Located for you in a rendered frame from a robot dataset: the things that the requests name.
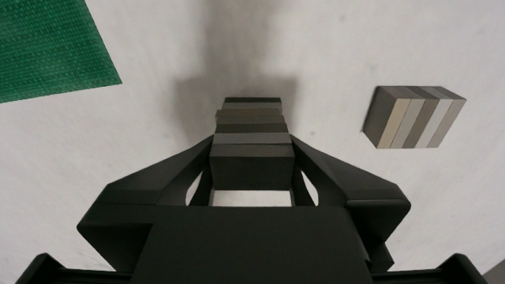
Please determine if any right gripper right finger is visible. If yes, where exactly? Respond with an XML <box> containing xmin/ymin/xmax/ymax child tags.
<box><xmin>289</xmin><ymin>134</ymin><xmax>411</xmax><ymax>244</ymax></box>

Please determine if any green mat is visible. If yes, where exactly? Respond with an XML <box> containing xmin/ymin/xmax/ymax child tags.
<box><xmin>0</xmin><ymin>0</ymin><xmax>123</xmax><ymax>103</ymax></box>

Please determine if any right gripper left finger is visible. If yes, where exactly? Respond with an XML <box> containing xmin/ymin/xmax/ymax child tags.
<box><xmin>93</xmin><ymin>134</ymin><xmax>215</xmax><ymax>206</ymax></box>

